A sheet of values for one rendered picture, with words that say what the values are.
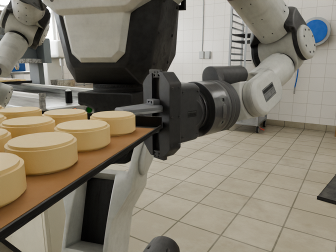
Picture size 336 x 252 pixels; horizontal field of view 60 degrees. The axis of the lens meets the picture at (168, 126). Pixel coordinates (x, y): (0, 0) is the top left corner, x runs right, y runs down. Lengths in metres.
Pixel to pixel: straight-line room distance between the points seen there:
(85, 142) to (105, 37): 0.36
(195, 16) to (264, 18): 4.90
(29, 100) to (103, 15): 0.79
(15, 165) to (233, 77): 0.42
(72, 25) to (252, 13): 0.37
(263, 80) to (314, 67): 4.41
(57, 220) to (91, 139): 1.23
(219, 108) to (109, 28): 0.28
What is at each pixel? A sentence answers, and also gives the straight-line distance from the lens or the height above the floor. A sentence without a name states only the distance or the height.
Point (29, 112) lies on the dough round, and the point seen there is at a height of 0.97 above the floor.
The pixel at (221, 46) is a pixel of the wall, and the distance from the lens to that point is 5.31.
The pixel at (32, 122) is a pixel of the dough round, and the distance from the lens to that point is 0.31.
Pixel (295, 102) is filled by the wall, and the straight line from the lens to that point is 5.00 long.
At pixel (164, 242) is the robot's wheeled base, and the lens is 1.20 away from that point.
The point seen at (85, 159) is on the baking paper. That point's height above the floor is 0.95.
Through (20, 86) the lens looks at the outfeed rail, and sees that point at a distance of 2.03.
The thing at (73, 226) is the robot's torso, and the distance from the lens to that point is 0.68.
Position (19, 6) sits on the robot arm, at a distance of 0.95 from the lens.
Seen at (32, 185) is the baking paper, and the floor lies 0.95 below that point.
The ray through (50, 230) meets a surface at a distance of 1.48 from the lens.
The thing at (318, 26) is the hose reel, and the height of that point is 1.51.
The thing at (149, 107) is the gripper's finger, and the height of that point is 0.97.
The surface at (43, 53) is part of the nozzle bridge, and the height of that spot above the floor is 1.08.
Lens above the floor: 1.03
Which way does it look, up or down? 12 degrees down
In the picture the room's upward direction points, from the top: straight up
